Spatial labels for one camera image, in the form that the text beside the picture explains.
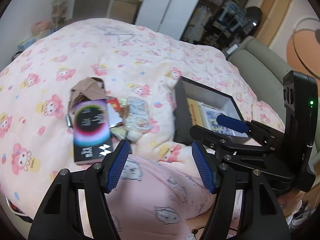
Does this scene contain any black open storage box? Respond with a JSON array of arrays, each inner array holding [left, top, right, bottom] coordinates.
[[174, 77, 249, 145]]

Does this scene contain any beige folded cloth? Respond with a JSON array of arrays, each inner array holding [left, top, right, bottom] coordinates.
[[68, 77, 107, 114]]

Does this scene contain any grey green sofa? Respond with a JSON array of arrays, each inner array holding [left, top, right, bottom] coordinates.
[[227, 36, 293, 121]]

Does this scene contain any red snack box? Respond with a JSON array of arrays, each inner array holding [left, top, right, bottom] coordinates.
[[107, 97, 123, 128]]

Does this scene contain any pink pajama leg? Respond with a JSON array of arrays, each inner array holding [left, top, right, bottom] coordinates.
[[106, 155, 216, 239]]

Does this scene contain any clear plastic toy package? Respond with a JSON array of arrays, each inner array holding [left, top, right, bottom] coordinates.
[[125, 96, 151, 133]]

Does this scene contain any pink cartoon print blanket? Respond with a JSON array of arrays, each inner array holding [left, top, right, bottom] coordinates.
[[1, 18, 285, 217]]

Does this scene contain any yellow screen protector box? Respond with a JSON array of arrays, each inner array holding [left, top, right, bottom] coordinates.
[[187, 98, 205, 127]]

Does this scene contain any dark display cabinet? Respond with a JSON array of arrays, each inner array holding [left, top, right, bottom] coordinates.
[[181, 0, 263, 50]]

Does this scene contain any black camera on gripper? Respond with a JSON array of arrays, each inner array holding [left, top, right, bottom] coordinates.
[[283, 70, 318, 150]]

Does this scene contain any white cabinet door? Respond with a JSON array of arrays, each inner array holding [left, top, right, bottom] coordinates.
[[135, 0, 199, 40]]

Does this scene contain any cartoon bead kit package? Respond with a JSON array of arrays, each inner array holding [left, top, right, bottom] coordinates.
[[199, 102, 248, 138]]

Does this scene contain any silver smart watch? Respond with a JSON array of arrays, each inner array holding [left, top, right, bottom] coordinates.
[[65, 114, 73, 129]]

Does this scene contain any black rainbow circle box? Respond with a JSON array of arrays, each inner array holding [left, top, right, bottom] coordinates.
[[73, 99, 113, 165]]

